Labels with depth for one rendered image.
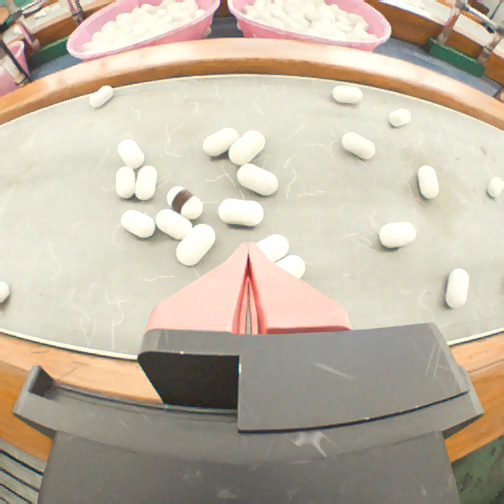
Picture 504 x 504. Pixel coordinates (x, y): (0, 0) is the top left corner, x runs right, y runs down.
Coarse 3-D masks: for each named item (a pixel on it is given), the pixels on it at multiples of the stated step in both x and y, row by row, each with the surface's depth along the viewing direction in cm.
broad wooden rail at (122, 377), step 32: (0, 352) 16; (32, 352) 17; (64, 352) 18; (480, 352) 17; (0, 384) 15; (96, 384) 16; (128, 384) 16; (480, 384) 15; (0, 416) 14; (32, 448) 13; (448, 448) 14
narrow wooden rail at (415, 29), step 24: (360, 0) 33; (384, 0) 32; (48, 24) 31; (72, 24) 34; (96, 24) 36; (408, 24) 35; (432, 24) 33; (24, 48) 34; (456, 48) 36; (480, 48) 33
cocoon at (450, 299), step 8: (456, 272) 18; (464, 272) 18; (448, 280) 19; (456, 280) 18; (464, 280) 18; (448, 288) 19; (456, 288) 18; (464, 288) 18; (448, 296) 18; (456, 296) 18; (464, 296) 17; (448, 304) 19; (456, 304) 18
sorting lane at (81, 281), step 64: (0, 128) 25; (64, 128) 24; (128, 128) 24; (192, 128) 24; (256, 128) 24; (320, 128) 24; (384, 128) 24; (448, 128) 25; (0, 192) 22; (64, 192) 22; (192, 192) 22; (256, 192) 22; (320, 192) 22; (384, 192) 22; (448, 192) 22; (0, 256) 20; (64, 256) 20; (128, 256) 20; (320, 256) 20; (384, 256) 20; (448, 256) 20; (0, 320) 19; (64, 320) 19; (128, 320) 19; (384, 320) 19; (448, 320) 19
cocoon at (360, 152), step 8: (344, 136) 22; (352, 136) 21; (360, 136) 21; (344, 144) 22; (352, 144) 21; (360, 144) 21; (368, 144) 21; (352, 152) 22; (360, 152) 22; (368, 152) 21
